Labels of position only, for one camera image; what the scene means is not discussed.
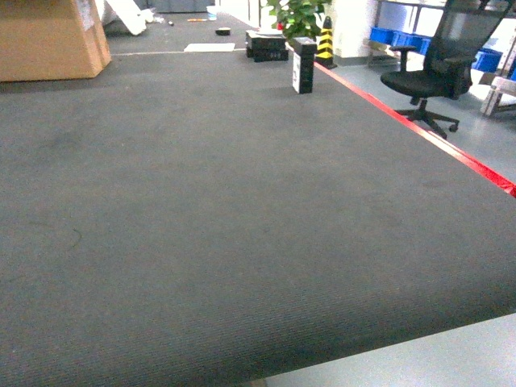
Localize stacked black boxes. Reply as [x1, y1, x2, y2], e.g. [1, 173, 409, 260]
[245, 30, 289, 62]

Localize upright black box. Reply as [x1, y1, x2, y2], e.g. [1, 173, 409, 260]
[292, 37, 317, 94]

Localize yellow black traffic cone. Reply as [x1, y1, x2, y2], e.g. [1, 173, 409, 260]
[314, 16, 337, 69]

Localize white paper sheet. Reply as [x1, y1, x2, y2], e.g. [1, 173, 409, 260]
[184, 43, 235, 52]

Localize small black object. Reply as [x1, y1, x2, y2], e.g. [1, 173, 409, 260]
[215, 27, 231, 36]

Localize green potted plant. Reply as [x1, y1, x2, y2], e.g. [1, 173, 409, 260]
[260, 0, 332, 40]

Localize white paper cup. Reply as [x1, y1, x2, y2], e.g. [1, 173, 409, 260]
[206, 6, 218, 21]

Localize grey plastic crate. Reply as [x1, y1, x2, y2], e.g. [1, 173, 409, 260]
[148, 0, 214, 14]

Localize black office chair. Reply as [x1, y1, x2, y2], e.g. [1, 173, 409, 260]
[380, 0, 515, 141]

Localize large cardboard box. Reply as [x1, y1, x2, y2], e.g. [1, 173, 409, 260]
[1, 1, 111, 82]

